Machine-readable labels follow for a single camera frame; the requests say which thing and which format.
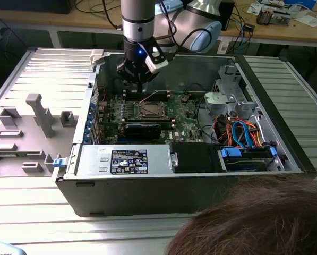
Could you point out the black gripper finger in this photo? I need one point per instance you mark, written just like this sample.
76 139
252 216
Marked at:
127 70
147 75

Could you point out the metal locking lever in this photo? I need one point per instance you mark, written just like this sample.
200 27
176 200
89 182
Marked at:
149 97

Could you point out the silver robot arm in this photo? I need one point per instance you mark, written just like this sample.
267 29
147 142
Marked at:
137 16

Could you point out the black RAM slot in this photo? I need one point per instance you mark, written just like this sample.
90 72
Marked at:
165 92
165 100
165 97

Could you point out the CPU socket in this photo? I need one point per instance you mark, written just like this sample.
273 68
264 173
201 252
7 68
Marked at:
151 117

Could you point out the round coin battery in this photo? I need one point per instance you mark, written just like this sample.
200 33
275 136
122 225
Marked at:
184 99

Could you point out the black graphics card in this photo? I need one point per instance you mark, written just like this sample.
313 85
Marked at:
142 132

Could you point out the green motherboard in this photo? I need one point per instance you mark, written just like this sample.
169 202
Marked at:
186 118

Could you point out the wooden desk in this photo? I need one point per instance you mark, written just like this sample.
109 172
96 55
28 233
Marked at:
68 18

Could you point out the silver metal drive cage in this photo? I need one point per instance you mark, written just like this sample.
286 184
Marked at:
218 102

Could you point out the white label card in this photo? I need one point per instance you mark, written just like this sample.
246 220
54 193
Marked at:
223 47

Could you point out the silver power supply unit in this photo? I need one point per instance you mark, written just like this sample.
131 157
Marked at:
94 159

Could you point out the black upright box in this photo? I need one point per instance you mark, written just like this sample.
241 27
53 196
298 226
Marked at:
229 13

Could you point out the small black device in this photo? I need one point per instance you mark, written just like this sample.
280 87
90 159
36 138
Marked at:
249 27

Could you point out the hard disk in blue carrier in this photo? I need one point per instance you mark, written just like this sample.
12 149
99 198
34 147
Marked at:
231 154

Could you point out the large black box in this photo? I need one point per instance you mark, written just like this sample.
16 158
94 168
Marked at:
28 6

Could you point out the blue plastic latch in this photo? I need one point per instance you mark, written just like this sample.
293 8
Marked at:
58 163

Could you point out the black PC case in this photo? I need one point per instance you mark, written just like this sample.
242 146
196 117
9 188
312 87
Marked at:
121 196

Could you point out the grey parts rack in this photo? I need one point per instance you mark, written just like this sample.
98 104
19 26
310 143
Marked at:
28 144

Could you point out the copper coil transformer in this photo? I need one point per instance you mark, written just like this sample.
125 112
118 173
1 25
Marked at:
263 17

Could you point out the circuit board device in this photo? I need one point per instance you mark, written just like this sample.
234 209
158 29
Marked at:
280 17

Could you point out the green RAM stick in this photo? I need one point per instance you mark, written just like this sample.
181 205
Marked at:
4 155

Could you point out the blue box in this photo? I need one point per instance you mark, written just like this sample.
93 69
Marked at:
301 3

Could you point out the white papers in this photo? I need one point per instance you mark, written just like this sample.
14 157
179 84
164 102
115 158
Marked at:
310 20

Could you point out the person's dark-haired head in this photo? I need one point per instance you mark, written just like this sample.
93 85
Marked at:
253 220

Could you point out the white rounded device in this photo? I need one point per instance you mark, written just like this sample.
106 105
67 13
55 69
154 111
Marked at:
1 248

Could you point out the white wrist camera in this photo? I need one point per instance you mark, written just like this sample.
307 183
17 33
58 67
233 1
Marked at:
157 65

